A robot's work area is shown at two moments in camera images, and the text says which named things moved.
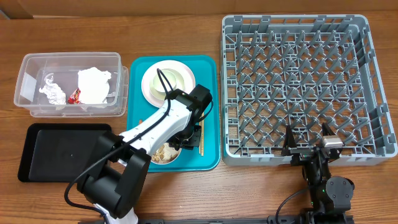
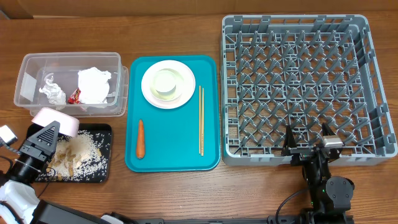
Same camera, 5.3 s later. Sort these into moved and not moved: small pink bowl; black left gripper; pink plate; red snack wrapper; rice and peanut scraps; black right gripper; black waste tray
Moved: rice and peanut scraps; small pink bowl; black left gripper
Not moved: red snack wrapper; black right gripper; pink plate; black waste tray
